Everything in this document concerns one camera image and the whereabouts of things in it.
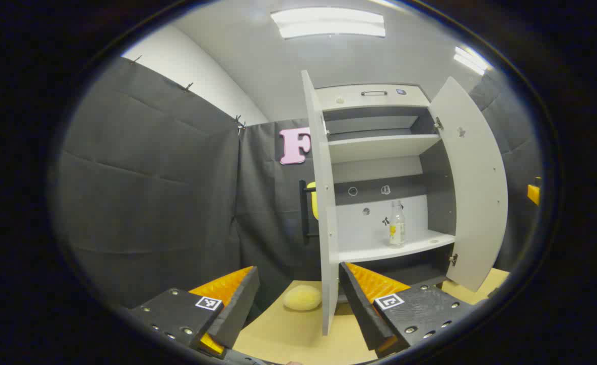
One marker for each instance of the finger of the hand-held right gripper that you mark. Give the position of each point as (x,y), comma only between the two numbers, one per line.
(533,193)

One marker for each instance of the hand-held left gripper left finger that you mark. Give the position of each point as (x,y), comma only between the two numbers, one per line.
(240,309)

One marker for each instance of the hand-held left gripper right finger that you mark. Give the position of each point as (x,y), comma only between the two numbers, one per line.
(361,314)

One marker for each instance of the grey cabinet door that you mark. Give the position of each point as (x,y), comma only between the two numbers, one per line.
(473,192)
(323,203)

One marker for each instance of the clear glass bottle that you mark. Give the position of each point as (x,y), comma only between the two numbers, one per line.
(397,228)

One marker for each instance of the grey cabinet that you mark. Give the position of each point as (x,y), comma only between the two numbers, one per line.
(379,147)

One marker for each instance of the grey cabinet drawer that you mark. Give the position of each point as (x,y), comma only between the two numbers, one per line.
(349,99)

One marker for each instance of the yellow round sponge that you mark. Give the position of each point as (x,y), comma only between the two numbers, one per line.
(302,298)

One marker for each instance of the black backdrop cloth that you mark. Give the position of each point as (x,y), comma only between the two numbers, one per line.
(151,203)

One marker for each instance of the small ceiling light panel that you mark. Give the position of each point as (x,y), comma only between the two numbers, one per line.
(470,60)

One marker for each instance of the large ceiling light panel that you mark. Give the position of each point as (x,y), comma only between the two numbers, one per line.
(328,23)

